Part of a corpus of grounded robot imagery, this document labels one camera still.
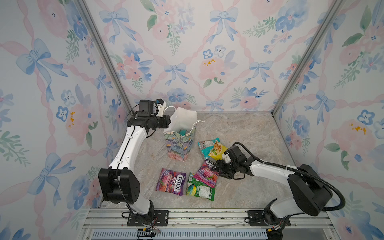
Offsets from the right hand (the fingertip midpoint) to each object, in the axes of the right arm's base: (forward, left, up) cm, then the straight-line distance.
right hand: (213, 170), depth 86 cm
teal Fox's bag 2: (+16, +4, -1) cm, 17 cm away
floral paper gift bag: (+9, +18, +22) cm, 29 cm away
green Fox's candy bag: (-9, +10, -1) cm, 14 cm away
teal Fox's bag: (+25, +19, +3) cm, 32 cm away
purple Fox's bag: (-3, +4, +1) cm, 5 cm away
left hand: (+20, +24, +23) cm, 38 cm away
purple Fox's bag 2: (-6, +24, -1) cm, 25 cm away
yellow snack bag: (+12, -4, +1) cm, 13 cm away
